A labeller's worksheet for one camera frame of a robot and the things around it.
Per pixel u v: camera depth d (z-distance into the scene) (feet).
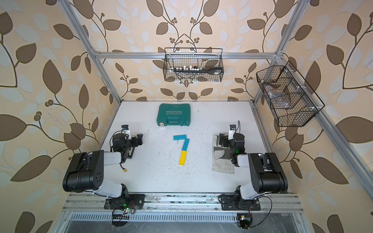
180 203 2.47
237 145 2.37
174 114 3.46
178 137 3.33
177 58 2.99
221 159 2.92
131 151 2.98
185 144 3.16
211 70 2.69
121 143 2.46
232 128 2.67
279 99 2.31
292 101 2.41
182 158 2.96
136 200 2.46
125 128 2.74
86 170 1.53
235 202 2.19
